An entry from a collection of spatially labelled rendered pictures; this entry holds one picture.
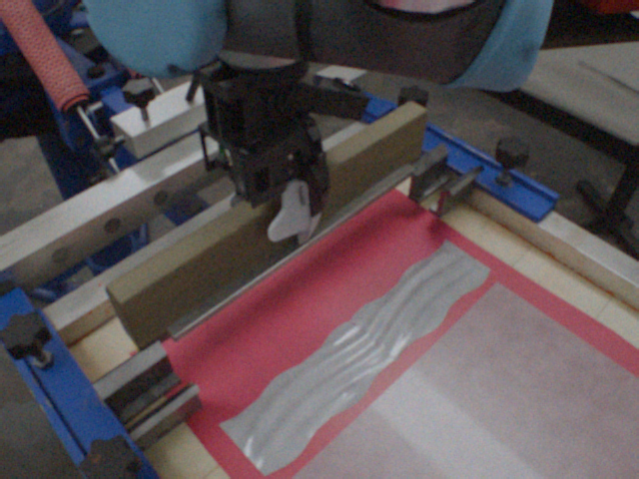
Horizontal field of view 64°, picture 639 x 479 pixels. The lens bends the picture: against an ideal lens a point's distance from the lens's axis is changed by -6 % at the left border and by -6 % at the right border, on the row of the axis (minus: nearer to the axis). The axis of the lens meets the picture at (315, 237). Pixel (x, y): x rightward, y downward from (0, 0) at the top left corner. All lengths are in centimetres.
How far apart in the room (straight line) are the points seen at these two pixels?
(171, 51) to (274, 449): 38
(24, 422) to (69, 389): 124
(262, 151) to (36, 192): 208
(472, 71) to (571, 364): 44
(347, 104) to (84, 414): 37
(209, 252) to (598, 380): 42
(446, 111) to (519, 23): 247
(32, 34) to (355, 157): 51
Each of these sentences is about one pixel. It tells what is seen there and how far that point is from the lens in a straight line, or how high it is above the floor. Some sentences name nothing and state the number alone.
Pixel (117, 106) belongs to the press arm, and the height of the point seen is 104.
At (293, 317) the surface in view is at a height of 95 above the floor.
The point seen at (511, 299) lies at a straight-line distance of 66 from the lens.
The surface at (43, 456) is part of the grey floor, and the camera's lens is 172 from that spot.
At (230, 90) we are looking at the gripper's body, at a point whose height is 125.
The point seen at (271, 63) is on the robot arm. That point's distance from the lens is 40.
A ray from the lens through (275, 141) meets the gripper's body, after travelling 44.
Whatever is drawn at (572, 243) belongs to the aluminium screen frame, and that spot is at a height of 99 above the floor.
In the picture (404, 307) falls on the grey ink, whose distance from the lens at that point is 61.
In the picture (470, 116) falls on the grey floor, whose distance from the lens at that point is 270.
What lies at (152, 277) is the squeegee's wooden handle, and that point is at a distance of 47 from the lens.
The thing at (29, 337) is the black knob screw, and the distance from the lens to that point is 53.
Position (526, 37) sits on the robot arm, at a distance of 25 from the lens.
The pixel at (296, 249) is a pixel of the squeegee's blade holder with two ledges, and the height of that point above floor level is 104.
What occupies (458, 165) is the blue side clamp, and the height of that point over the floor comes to 100.
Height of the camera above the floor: 146
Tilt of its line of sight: 47 degrees down
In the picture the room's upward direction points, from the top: straight up
